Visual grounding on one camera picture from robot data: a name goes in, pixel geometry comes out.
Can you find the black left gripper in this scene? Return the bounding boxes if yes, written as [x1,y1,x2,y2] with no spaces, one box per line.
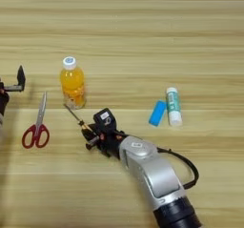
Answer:
[0,65,27,117]

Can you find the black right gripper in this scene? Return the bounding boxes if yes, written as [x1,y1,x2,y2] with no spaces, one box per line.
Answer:
[83,122,128,159]

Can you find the yellow handled screwdriver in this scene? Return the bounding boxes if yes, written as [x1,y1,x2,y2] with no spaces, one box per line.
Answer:
[63,103,94,135]

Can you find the orange juice bottle white cap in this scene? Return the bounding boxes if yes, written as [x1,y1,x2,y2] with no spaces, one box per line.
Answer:
[59,56,87,110]

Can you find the blue eraser block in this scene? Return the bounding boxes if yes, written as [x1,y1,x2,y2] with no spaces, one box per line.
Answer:
[148,99,168,128]

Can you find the white teal glue stick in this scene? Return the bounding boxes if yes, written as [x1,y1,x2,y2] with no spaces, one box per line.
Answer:
[165,86,184,127]

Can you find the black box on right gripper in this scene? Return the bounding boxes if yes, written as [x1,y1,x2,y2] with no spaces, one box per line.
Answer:
[93,108,116,133]

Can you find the red handled scissors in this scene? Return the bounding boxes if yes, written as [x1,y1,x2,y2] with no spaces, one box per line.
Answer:
[21,91,51,150]

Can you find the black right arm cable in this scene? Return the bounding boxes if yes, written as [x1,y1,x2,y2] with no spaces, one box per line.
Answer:
[156,146,200,191]

